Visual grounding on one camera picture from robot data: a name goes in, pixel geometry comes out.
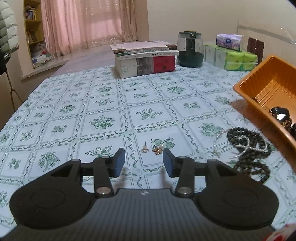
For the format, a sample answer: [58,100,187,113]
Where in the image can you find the pearl stud earrings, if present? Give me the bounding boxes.
[141,139,166,155]

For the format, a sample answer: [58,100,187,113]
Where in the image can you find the white pearl necklace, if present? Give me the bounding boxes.
[212,128,269,159]

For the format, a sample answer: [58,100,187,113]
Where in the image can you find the dark green bead necklace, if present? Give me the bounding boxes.
[226,126,273,183]

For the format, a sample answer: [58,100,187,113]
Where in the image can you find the black leather wristwatch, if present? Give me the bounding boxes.
[269,106,295,138]

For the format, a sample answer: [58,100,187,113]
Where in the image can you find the orange plastic tray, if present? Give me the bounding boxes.
[233,56,295,159]

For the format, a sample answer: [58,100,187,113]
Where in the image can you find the stack of books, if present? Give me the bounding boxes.
[110,41,179,79]

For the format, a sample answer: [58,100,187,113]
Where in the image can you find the dark green glass jar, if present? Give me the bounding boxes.
[177,31,204,68]

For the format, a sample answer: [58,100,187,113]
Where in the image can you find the green tissue pack bundle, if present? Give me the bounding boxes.
[204,44,258,71]

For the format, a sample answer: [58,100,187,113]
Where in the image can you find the wooden bookshelf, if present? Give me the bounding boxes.
[23,0,50,69]

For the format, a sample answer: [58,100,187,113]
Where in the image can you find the purple tissue pack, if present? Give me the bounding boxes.
[216,34,244,52]

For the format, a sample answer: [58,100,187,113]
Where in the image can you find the brown cylindrical canister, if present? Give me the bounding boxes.
[247,37,264,63]

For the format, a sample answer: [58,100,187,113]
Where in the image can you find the pink curtain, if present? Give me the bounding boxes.
[41,1,138,57]

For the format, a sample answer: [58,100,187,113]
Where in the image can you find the puffer jacket on stand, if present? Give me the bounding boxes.
[0,1,19,75]

